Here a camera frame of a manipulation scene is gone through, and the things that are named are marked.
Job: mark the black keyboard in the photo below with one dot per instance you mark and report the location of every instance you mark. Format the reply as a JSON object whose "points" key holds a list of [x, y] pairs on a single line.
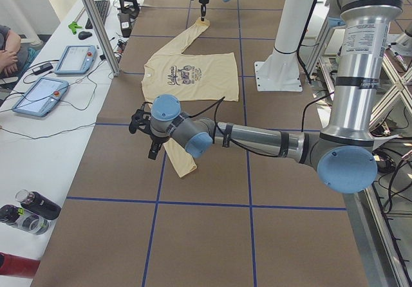
{"points": [[102, 7]]}

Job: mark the clear water bottle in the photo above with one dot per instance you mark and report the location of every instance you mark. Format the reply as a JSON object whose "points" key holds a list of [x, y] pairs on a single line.
{"points": [[22, 219]]}

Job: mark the near blue teach pendant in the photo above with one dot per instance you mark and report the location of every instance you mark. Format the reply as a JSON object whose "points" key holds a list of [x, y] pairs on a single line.
{"points": [[41, 97]]}

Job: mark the aluminium frame post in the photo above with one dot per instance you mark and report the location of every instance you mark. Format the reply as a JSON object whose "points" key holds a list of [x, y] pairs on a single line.
{"points": [[102, 37]]}

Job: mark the seated person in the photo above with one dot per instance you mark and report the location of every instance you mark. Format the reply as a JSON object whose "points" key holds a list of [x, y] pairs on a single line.
{"points": [[13, 54]]}

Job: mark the blue teach pendant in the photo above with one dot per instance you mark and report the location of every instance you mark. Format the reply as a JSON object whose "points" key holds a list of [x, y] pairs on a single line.
{"points": [[76, 60], [41, 97]]}

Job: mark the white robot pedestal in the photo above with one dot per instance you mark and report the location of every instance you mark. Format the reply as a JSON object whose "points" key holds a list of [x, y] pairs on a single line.
{"points": [[280, 71]]}

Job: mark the black water bottle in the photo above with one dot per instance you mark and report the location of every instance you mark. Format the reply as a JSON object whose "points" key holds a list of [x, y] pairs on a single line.
{"points": [[38, 204]]}

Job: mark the far blue teach pendant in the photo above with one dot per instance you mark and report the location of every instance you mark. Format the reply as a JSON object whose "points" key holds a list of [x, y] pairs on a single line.
{"points": [[76, 60]]}

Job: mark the cream long-sleeve printed shirt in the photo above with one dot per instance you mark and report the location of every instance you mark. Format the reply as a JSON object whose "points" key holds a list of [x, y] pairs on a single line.
{"points": [[172, 77]]}

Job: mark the black computer mouse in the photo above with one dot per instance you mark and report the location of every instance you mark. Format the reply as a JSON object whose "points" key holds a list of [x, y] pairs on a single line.
{"points": [[84, 35]]}

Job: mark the black power adapter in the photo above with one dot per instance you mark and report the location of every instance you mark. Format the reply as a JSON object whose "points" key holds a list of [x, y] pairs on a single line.
{"points": [[42, 68]]}

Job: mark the red bottle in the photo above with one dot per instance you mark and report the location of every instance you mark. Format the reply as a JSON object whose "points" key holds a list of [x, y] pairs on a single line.
{"points": [[17, 266]]}

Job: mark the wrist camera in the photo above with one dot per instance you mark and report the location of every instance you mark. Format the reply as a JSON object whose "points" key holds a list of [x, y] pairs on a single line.
{"points": [[140, 121]]}

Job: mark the green plastic tool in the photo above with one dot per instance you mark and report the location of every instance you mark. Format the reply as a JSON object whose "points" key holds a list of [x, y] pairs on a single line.
{"points": [[73, 26]]}

